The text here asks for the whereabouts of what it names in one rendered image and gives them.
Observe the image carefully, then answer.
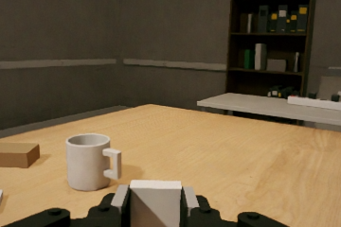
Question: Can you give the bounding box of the beige mug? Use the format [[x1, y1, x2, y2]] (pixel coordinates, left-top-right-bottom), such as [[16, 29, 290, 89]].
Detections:
[[65, 133, 122, 191]]

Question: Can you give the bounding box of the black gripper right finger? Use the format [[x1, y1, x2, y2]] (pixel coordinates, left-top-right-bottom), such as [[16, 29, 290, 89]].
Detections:
[[179, 186, 290, 227]]

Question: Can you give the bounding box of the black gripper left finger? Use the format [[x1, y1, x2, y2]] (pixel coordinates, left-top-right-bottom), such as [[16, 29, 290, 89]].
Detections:
[[1, 185, 131, 227]]

